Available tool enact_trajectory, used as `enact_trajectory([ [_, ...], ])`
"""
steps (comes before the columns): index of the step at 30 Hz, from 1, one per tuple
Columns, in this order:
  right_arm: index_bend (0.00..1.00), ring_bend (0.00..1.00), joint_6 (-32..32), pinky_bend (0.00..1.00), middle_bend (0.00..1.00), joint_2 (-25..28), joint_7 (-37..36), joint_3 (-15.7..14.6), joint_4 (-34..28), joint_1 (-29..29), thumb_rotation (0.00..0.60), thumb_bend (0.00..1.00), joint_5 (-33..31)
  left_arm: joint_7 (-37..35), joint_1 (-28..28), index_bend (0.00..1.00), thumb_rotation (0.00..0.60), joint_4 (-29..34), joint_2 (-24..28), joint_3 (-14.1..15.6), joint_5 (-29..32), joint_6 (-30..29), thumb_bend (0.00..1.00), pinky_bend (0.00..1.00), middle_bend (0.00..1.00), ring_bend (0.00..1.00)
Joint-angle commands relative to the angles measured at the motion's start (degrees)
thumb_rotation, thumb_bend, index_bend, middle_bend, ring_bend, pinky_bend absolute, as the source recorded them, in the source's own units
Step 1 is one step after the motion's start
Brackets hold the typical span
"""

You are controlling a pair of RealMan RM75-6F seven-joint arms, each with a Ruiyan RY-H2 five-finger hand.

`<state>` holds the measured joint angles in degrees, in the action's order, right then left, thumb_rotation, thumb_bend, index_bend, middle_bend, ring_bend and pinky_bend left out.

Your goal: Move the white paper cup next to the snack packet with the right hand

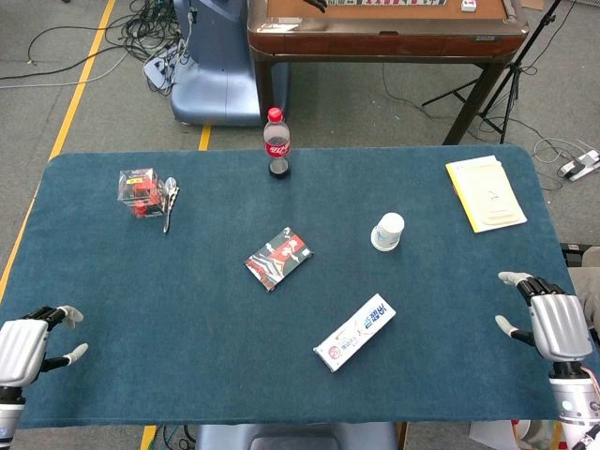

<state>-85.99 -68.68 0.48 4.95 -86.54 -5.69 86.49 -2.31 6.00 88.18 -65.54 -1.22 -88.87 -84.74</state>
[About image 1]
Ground black floor cable bundle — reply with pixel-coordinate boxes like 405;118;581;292
0;0;188;98

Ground white toothpaste box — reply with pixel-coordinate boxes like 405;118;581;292
312;292;398;374

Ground yellow notepad with cream lid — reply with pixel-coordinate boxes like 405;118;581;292
444;155;529;234

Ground row of mahjong tiles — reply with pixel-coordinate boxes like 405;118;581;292
326;0;447;8

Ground clear box with red parts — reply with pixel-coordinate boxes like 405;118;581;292
117;167;166;220

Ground white power strip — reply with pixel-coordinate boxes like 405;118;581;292
556;149;600;182
142;46;188;93

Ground cola bottle with red cap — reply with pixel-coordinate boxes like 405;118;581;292
262;107;293;181

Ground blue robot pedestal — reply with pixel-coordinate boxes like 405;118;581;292
170;0;289;127

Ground blue grey robot torso base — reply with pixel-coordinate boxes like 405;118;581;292
194;421;399;450

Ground brown mahjong table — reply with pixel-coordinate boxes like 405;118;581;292
247;0;531;146

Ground white paper cup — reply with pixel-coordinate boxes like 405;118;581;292
370;212;406;253

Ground black tripod stand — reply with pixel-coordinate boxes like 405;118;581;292
421;0;563;145

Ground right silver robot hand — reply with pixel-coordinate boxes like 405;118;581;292
494;270;594;375

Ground blue felt table cloth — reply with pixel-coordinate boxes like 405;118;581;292
0;144;600;430

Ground silver metal spoon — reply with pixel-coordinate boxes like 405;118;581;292
161;176;181;234

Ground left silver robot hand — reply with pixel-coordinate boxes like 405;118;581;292
0;305;89;388

